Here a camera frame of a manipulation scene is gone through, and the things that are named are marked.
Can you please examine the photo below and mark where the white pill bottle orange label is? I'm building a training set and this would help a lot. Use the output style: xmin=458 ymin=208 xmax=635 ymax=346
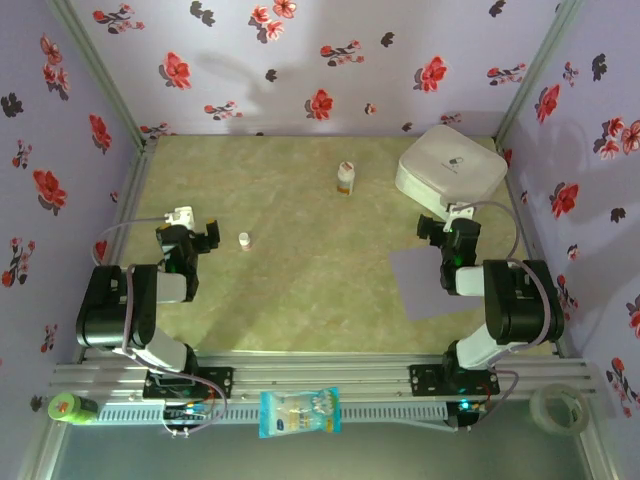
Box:
xmin=336 ymin=160 xmax=357 ymax=197

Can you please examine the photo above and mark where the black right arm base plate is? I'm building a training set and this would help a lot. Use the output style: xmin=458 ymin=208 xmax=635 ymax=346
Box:
xmin=408 ymin=363 xmax=501 ymax=397

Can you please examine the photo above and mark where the green can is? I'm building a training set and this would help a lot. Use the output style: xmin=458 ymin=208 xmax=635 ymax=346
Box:
xmin=47 ymin=392 xmax=100 ymax=426

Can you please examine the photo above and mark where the aluminium side rail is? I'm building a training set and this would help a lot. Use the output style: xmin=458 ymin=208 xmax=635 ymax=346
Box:
xmin=74 ymin=139 xmax=159 ymax=364
xmin=494 ymin=139 xmax=574 ymax=359

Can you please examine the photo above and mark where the clear tape roll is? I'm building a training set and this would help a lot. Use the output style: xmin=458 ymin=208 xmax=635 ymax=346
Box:
xmin=529 ymin=383 xmax=590 ymax=436

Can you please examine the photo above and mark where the white zip case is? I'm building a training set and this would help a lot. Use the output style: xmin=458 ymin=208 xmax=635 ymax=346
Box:
xmin=394 ymin=124 xmax=509 ymax=221

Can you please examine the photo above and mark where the lilac right arm cable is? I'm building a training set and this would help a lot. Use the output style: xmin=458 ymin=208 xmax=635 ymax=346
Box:
xmin=452 ymin=199 xmax=566 ymax=434

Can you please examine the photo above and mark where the lilac arm cable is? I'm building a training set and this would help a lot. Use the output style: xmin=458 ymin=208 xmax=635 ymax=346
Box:
xmin=452 ymin=199 xmax=566 ymax=434
xmin=91 ymin=213 xmax=227 ymax=436

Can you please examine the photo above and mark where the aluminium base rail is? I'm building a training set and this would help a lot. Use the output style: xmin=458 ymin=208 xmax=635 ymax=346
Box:
xmin=49 ymin=352 xmax=601 ymax=401

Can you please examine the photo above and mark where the small circuit board with wires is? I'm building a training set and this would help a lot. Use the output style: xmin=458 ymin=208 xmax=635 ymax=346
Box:
xmin=447 ymin=398 xmax=489 ymax=431
xmin=162 ymin=402 xmax=214 ymax=424

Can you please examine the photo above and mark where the aluminium frame post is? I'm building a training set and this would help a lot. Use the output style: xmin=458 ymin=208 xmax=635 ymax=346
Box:
xmin=492 ymin=0 xmax=586 ymax=146
xmin=47 ymin=0 xmax=151 ymax=151

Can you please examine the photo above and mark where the white slotted cable duct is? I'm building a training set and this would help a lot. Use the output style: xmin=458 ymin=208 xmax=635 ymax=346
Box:
xmin=97 ymin=402 xmax=449 ymax=426

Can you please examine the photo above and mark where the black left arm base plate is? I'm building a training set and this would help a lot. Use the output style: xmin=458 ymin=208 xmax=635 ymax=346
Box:
xmin=143 ymin=366 xmax=235 ymax=400

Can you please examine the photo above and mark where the blue snack packet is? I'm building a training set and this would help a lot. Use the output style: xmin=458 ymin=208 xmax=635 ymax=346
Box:
xmin=258 ymin=387 xmax=344 ymax=440

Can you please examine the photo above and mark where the lilac left arm cable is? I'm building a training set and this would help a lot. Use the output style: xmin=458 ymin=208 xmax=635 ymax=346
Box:
xmin=91 ymin=213 xmax=227 ymax=436

